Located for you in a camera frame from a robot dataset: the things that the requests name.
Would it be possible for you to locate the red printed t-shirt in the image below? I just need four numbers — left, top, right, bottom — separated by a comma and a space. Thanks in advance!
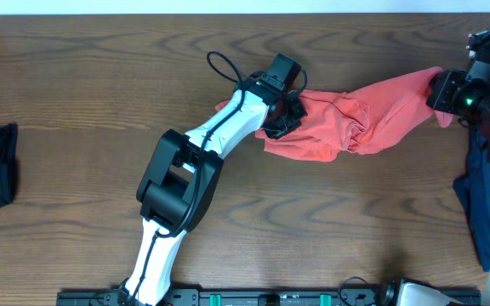
214, 65, 454, 163

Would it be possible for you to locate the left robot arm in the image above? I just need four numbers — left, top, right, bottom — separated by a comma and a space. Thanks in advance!
119, 70, 305, 305

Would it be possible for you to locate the navy blue t-shirt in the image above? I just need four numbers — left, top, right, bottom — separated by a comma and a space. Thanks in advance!
453, 128, 490, 272

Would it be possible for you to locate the left black cable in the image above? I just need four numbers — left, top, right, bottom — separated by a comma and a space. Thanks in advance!
119, 50, 271, 306

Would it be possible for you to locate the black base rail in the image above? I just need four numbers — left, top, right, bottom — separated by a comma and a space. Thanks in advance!
56, 287, 482, 306

